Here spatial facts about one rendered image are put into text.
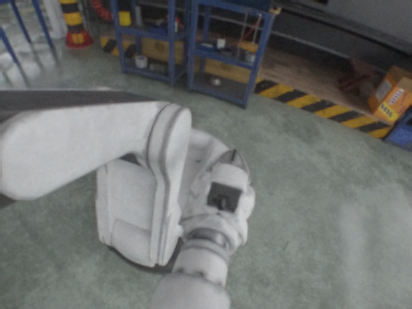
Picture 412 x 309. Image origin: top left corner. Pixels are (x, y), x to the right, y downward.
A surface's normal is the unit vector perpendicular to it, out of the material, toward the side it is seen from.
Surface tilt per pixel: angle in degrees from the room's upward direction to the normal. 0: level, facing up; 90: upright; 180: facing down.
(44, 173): 92
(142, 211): 61
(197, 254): 27
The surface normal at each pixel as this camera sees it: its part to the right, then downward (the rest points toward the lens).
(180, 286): -0.14, -0.88
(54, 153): 0.96, 0.29
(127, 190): -0.14, 0.32
